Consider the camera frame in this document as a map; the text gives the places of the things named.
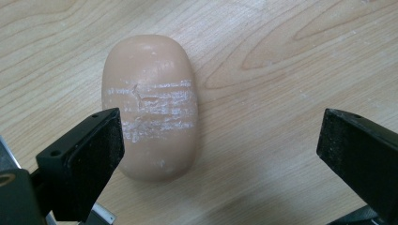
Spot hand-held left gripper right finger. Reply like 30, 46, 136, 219
315, 108, 398, 225

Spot beige soap bar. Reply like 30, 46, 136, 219
101, 34, 199, 182

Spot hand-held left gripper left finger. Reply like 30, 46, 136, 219
35, 107, 126, 223

